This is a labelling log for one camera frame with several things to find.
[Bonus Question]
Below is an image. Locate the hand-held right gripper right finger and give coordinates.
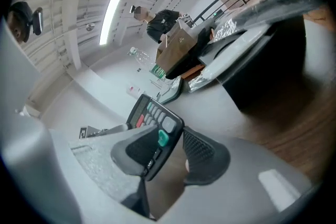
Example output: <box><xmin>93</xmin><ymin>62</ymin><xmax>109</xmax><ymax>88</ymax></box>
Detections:
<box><xmin>157</xmin><ymin>125</ymin><xmax>314</xmax><ymax>224</ymax></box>

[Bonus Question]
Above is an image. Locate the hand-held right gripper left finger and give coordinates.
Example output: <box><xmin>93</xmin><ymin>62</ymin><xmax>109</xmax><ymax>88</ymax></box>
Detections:
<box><xmin>49</xmin><ymin>124</ymin><xmax>161</xmax><ymax>224</ymax></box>

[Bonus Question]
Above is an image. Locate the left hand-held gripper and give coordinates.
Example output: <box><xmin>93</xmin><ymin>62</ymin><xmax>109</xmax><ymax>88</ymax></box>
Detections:
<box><xmin>78</xmin><ymin>123</ymin><xmax>131</xmax><ymax>139</ymax></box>

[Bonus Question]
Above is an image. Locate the black calculator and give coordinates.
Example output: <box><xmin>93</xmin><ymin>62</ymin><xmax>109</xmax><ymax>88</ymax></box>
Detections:
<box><xmin>126</xmin><ymin>93</ymin><xmax>185</xmax><ymax>182</ymax></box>

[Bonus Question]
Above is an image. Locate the clear plastic water bottle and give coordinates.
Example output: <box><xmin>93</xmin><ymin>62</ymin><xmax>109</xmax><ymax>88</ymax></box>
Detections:
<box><xmin>128</xmin><ymin>46</ymin><xmax>169</xmax><ymax>79</ymax></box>

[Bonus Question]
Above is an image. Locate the wooden organizer box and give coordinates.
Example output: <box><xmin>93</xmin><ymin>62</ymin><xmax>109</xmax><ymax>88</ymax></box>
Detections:
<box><xmin>155</xmin><ymin>19</ymin><xmax>200</xmax><ymax>76</ymax></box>

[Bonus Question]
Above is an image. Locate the long ceiling light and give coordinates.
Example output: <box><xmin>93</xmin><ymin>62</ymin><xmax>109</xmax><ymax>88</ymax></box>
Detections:
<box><xmin>99</xmin><ymin>0</ymin><xmax>121</xmax><ymax>46</ymax></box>

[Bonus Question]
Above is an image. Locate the black open box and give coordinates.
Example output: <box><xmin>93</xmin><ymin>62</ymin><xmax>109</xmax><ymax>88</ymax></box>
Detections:
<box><xmin>220</xmin><ymin>17</ymin><xmax>308</xmax><ymax>114</ymax></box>

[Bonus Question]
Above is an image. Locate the white paper sheet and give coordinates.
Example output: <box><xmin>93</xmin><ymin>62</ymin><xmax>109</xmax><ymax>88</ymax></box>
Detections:
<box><xmin>204</xmin><ymin>26</ymin><xmax>274</xmax><ymax>80</ymax></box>

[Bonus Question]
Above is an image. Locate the person's head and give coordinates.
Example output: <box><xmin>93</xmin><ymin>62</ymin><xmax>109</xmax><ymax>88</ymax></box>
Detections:
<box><xmin>6</xmin><ymin>1</ymin><xmax>35</xmax><ymax>44</ymax></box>

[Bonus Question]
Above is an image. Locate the black head-mounted camera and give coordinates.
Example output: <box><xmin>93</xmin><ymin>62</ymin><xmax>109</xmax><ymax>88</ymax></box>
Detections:
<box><xmin>30</xmin><ymin>7</ymin><xmax>44</xmax><ymax>36</ymax></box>

